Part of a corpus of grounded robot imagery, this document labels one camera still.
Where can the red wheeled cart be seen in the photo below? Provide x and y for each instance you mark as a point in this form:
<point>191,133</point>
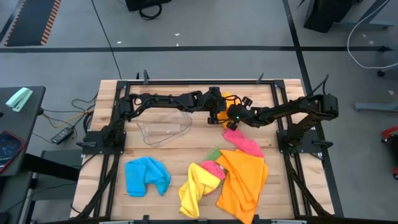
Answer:
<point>390,132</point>

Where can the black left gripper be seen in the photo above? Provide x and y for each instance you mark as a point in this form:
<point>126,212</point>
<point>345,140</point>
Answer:
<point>214,102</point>

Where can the black floor cabinet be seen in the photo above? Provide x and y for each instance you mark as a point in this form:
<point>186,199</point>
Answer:
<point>326,15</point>

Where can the smartphone with red case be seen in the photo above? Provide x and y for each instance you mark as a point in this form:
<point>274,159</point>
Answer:
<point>9,149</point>

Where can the black frame lever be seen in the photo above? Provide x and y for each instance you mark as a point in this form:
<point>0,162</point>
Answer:
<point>259,79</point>

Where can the yellow microfiber towel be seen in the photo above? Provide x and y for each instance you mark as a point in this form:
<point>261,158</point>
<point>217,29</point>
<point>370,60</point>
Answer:
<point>196,193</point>

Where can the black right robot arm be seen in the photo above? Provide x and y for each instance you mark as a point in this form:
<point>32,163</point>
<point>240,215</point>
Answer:
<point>289,110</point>

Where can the clear plastic container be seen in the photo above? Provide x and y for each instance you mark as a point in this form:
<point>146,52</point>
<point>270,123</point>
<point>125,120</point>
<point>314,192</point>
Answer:
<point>164,130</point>

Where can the large orange microfiber towel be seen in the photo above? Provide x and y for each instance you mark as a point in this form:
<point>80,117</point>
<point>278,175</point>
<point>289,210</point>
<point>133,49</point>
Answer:
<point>242,186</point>

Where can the black caster wheel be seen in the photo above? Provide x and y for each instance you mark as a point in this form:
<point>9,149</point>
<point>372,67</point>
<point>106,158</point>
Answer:
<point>381,73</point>

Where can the mint green stapler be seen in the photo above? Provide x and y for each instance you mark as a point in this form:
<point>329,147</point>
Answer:
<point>18,99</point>

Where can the black metal table frame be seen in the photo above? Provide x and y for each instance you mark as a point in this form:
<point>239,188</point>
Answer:
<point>199,82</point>

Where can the blue microfiber towel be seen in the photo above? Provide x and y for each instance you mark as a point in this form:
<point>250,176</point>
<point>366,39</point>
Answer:
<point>143,177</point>

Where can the long pink microfiber towel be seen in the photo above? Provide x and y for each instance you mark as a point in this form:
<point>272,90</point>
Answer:
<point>245,143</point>

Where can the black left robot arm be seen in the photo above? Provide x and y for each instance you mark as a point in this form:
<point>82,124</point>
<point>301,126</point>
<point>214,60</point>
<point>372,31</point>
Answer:
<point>161,99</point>

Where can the small orange microfiber towel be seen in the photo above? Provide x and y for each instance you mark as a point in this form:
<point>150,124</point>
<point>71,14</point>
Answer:
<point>223,119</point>

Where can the black side table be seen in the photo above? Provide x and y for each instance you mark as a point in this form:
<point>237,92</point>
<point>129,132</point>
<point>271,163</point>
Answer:
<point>18,121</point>

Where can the green microfiber towel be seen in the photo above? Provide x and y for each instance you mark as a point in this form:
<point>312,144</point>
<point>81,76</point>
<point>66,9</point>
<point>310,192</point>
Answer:
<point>214,155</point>

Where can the bunched pink microfiber towel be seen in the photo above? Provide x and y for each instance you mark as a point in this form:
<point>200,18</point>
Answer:
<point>214,169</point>

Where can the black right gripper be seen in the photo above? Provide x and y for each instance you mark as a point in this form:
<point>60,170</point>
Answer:
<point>239,112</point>

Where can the black orange-striped floor mat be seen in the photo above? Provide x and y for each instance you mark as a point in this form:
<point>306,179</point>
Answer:
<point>31,21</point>

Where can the black power adapter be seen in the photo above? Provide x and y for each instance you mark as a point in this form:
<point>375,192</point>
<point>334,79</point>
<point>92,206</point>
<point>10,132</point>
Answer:
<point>62,135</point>

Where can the grey metal table foot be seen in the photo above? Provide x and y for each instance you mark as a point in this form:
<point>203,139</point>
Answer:
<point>376,106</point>

